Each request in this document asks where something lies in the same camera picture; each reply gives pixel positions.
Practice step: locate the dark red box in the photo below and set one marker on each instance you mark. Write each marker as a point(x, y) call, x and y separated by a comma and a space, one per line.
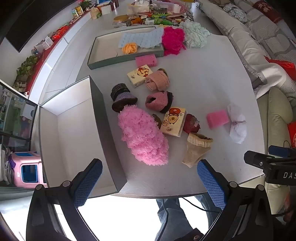
point(114, 5)

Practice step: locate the light blue dimpled sheet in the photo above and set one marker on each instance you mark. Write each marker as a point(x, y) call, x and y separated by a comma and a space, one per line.
point(145, 37)

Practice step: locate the red plastic bag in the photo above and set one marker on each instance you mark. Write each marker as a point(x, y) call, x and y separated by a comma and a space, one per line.
point(292, 135)

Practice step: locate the orange knitted flower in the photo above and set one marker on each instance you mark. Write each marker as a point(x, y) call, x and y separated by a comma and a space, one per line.
point(130, 48)

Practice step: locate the light pink fluffy cloth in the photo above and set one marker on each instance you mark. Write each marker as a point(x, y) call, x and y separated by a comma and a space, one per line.
point(143, 136)

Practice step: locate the red-topped white cabinet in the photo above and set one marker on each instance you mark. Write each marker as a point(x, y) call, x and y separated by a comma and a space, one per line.
point(41, 78)

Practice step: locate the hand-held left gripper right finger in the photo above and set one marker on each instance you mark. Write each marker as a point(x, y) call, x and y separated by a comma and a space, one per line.
point(211, 185)

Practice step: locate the pink olive knit hat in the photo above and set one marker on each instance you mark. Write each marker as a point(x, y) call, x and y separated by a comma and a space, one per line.
point(158, 81)

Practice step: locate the olive round disc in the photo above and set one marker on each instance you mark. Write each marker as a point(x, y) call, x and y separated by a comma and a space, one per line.
point(157, 120)

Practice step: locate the person's blue jeans leg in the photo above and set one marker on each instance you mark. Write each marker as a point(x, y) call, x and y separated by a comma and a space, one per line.
point(171, 220)

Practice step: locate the pink sponge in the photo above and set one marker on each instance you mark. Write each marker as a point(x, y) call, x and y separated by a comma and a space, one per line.
point(146, 62)
point(217, 119)

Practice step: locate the gold round tin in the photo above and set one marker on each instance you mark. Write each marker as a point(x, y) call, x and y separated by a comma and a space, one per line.
point(120, 19)

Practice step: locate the tissue pack with pig cartoon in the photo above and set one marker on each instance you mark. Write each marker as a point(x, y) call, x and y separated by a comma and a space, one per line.
point(172, 122)

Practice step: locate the pile of assorted packets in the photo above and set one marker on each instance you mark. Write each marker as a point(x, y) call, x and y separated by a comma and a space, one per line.
point(157, 16)

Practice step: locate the purple black knit hat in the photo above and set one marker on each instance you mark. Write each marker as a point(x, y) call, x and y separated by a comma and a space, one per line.
point(122, 97)

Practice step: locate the black television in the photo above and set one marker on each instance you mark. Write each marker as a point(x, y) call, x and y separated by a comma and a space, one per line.
point(34, 20)

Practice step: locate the mint white fluffy cloth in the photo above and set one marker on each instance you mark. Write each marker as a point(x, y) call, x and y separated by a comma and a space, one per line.
point(195, 34)

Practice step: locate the purple cloth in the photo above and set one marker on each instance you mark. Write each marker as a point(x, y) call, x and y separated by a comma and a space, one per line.
point(10, 162)

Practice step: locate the large grey box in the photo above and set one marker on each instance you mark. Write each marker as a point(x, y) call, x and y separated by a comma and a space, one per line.
point(76, 139)

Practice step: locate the tissue pack with red cartoon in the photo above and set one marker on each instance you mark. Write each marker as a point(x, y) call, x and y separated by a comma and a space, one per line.
point(138, 75)

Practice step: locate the round pink pad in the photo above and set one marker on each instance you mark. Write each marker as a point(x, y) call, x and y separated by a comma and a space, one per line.
point(114, 53)

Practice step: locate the dark red fabric rose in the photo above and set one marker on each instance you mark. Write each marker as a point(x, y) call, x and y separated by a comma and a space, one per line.
point(191, 124)

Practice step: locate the red cushion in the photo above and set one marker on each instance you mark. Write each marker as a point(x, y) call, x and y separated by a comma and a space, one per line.
point(268, 10)

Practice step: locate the pale green seat cushion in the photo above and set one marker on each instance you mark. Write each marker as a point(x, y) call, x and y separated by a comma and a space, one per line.
point(272, 120)

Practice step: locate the pink knit hat dark cuff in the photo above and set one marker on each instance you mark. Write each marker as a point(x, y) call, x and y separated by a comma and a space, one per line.
point(158, 100)

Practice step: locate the grey white sofa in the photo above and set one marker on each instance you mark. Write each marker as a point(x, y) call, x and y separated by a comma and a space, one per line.
point(242, 41)

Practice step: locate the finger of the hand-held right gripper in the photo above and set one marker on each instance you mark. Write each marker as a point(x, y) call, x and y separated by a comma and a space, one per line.
point(254, 157)
point(279, 151)

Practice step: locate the shallow grey tray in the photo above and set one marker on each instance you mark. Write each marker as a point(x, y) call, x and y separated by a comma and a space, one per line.
point(104, 53)

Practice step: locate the glass display cabinet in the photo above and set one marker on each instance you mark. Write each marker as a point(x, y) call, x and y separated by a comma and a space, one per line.
point(16, 111)

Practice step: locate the pink plastic stool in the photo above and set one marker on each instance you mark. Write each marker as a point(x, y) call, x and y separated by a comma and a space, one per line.
point(25, 169)

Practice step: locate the row of colourful snack packets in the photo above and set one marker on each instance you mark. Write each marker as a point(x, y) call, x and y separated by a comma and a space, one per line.
point(60, 32)

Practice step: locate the red fabric piece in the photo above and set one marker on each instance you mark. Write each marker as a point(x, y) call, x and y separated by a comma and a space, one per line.
point(282, 67)

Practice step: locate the white carton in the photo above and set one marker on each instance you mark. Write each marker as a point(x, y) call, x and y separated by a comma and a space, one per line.
point(105, 9)

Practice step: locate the beige knit hat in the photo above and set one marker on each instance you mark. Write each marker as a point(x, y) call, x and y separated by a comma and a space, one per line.
point(196, 148)

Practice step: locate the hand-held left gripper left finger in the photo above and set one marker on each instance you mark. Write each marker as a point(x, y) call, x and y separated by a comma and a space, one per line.
point(89, 183)

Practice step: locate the magenta fluffy cloth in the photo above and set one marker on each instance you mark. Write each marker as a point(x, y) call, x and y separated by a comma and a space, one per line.
point(173, 40)

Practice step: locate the green potted plant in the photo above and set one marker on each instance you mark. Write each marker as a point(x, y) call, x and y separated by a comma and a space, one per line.
point(25, 69)

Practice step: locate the white cloth bundle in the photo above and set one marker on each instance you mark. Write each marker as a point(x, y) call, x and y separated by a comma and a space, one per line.
point(237, 125)

